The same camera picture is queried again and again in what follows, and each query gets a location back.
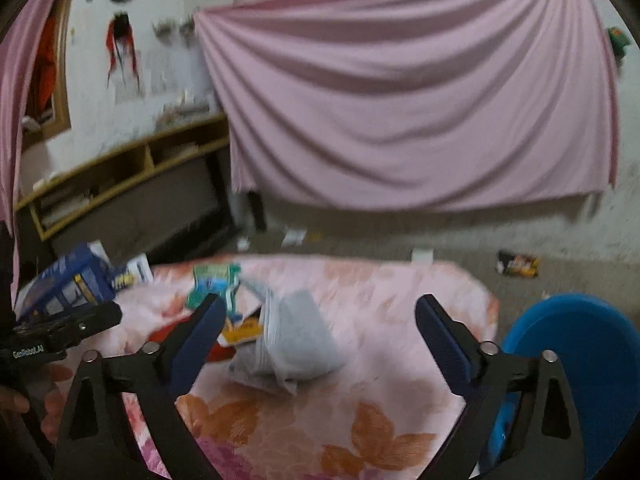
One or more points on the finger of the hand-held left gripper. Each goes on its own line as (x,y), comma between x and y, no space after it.
(85,322)

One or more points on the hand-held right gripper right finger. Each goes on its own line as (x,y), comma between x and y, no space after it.
(447,347)

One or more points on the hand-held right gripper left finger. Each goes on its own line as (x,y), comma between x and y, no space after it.
(200,342)

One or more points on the red wrapper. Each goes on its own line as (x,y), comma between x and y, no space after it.
(167,332)

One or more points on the green snack packet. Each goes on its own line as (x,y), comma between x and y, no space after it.
(215,280)

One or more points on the grey white plastic bag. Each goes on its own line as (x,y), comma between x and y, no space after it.
(295,340)

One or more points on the blue plastic basin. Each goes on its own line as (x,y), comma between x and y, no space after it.
(600,360)

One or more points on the person's left hand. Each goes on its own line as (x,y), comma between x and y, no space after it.
(12,402)

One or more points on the blue cardboard box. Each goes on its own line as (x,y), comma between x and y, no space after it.
(65,280)

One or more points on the blue yellow packet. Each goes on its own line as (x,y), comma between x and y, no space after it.
(134,271)

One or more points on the white paper scrap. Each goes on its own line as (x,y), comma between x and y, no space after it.
(292,236)
(243,244)
(421,255)

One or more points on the black and yellow wrapper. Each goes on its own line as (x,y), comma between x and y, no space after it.
(517,263)

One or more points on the floral blanket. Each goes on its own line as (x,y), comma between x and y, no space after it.
(350,410)

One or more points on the black furniture leg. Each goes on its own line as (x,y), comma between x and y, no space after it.
(256,212)

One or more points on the wooden shelf unit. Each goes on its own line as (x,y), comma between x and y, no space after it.
(125,175)

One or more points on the pink door curtain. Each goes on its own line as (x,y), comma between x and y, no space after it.
(15,110)

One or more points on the pink hanging sheet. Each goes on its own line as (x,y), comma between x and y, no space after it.
(400,100)

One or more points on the orange hanging cloth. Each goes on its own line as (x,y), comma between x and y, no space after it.
(46,67)

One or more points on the red wall ornament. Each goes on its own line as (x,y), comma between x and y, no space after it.
(121,42)

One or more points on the green wall ornament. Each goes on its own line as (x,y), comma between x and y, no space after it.
(617,40)

